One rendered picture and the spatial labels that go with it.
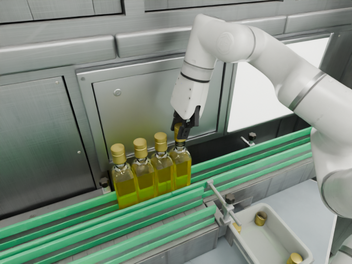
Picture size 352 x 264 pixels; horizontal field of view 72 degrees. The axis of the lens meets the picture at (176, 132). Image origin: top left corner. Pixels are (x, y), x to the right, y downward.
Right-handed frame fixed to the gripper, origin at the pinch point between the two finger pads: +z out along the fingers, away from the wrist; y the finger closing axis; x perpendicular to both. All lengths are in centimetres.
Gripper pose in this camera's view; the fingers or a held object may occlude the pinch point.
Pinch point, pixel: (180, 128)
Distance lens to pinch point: 66.4
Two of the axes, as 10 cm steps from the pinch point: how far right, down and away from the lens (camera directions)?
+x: 8.9, -0.2, 4.6
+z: -2.3, 8.4, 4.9
